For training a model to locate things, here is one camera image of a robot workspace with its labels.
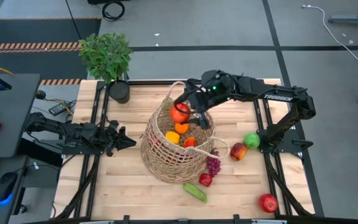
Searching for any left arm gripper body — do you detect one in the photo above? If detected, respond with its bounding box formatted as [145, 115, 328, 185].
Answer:
[97, 121, 122, 157]

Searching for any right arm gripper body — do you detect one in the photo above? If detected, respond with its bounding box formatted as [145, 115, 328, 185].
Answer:
[183, 81, 213, 113]

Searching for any round orange fruit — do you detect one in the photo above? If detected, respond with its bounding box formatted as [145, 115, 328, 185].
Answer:
[174, 123, 190, 136]

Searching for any red orange toy fruit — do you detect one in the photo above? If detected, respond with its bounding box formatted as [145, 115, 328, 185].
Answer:
[183, 136, 197, 149]

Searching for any yellow bell pepper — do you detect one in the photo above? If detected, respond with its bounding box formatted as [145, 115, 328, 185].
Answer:
[165, 131, 181, 145]

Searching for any purple grape bunch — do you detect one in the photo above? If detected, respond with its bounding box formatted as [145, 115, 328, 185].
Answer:
[206, 150, 222, 178]

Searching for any green apple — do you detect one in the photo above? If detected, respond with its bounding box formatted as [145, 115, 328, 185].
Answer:
[243, 133, 261, 151]

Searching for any small red yellow apple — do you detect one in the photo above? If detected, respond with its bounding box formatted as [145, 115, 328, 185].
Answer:
[198, 172, 213, 187]

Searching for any green toy cucumber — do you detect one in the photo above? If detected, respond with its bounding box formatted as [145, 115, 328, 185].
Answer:
[183, 182, 208, 204]

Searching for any black power adapter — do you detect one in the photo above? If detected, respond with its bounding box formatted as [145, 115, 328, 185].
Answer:
[48, 100, 77, 117]

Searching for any green potted plant black pot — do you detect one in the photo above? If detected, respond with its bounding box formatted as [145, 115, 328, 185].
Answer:
[78, 32, 134, 105]

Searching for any dark grey side desk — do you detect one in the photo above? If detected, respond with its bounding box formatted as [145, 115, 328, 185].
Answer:
[0, 73, 42, 224]

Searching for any black computer mouse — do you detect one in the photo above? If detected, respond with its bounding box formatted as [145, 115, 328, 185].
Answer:
[0, 171, 19, 206]

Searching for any black floor mat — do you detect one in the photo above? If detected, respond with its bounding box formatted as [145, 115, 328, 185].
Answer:
[0, 17, 103, 86]

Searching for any black aluminium frame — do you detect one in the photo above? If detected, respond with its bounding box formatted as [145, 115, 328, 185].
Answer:
[54, 78, 318, 224]

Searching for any woven wicker basket with handles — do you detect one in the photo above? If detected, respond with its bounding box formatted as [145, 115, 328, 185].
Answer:
[140, 80, 231, 185]

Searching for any black coiled cable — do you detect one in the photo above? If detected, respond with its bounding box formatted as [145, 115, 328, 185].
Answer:
[101, 1, 126, 22]

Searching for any white floor cable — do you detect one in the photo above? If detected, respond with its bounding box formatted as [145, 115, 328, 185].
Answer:
[301, 4, 358, 63]

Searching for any grey desk leg frame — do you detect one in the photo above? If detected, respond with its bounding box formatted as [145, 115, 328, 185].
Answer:
[327, 0, 358, 25]

